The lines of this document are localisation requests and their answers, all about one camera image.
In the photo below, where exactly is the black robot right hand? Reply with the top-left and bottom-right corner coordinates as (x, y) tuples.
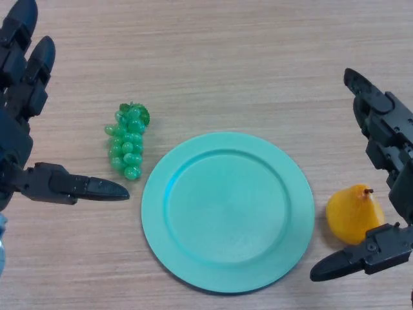
(310, 67), (413, 282)

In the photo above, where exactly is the yellow pear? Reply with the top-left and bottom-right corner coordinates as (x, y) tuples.
(325, 183), (386, 245)

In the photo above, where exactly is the green grape bunch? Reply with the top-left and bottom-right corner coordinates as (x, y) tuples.
(103, 101), (151, 181)

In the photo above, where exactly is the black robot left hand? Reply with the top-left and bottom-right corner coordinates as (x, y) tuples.
(0, 0), (130, 212)

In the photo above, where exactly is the green round plate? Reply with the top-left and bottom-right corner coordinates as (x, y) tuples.
(141, 131), (316, 295)

